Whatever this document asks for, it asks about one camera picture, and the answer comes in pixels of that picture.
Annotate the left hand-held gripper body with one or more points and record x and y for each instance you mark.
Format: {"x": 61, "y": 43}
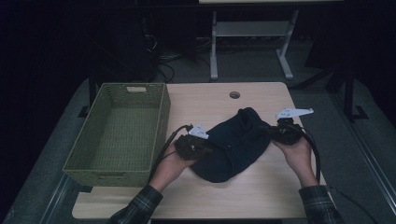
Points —
{"x": 190, "y": 146}

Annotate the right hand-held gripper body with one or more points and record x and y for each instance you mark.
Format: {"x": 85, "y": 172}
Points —
{"x": 291, "y": 130}

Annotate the dark navy cloth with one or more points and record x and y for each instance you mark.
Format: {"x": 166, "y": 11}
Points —
{"x": 233, "y": 149}

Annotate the green woven basket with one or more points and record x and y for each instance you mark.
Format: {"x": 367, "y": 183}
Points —
{"x": 124, "y": 130}

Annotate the person's right hand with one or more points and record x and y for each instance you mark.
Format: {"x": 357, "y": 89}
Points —
{"x": 299, "y": 158}

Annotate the person's left hand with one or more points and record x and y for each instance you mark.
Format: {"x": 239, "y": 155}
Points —
{"x": 171, "y": 171}

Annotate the black metal stand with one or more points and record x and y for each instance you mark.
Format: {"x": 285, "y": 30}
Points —
{"x": 349, "y": 93}
{"x": 91, "y": 90}

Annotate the metal floor rail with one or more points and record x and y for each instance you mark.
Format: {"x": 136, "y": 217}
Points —
{"x": 367, "y": 152}
{"x": 56, "y": 199}

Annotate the white metal desk frame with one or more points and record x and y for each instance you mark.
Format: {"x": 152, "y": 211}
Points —
{"x": 249, "y": 28}

